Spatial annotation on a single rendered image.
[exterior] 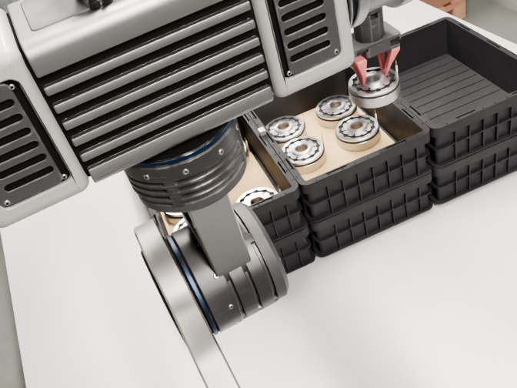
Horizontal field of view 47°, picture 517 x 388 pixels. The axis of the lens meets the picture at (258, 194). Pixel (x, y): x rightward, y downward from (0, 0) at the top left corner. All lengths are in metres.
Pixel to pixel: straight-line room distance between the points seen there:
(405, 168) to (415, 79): 0.39
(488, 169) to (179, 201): 0.96
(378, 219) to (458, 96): 0.39
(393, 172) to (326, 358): 0.41
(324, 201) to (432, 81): 0.52
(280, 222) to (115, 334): 0.45
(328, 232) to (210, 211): 0.68
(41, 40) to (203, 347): 0.33
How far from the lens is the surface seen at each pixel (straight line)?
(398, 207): 1.35
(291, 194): 1.18
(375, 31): 1.15
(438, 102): 1.53
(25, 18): 0.57
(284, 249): 1.28
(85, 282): 1.53
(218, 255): 0.70
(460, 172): 1.41
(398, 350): 1.19
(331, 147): 1.43
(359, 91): 1.21
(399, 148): 1.25
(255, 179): 1.39
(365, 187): 1.28
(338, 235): 1.33
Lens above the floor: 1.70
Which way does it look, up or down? 40 degrees down
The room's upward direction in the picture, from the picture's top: 17 degrees counter-clockwise
